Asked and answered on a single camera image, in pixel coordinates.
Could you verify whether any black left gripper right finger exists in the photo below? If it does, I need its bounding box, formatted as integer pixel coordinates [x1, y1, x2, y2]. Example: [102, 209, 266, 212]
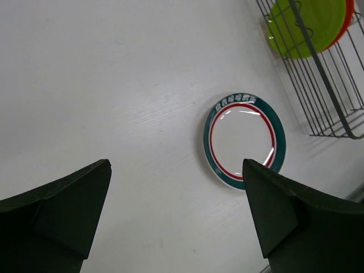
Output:
[242, 159, 363, 272]

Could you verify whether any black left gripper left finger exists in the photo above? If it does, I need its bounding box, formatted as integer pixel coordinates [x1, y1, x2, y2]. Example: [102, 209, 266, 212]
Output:
[1, 159, 111, 272]

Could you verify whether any white plate teal rim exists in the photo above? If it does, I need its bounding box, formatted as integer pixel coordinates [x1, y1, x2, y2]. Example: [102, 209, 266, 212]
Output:
[202, 93, 287, 191]

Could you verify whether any green plastic plate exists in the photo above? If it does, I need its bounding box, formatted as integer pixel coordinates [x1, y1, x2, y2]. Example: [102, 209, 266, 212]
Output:
[267, 1, 353, 59]

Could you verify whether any orange plastic plate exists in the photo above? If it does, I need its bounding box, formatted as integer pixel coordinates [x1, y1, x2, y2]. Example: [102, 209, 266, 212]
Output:
[326, 0, 355, 49]

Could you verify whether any grey wire dish rack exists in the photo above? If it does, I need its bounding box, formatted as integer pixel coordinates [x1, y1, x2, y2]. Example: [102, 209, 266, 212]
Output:
[256, 1, 363, 140]

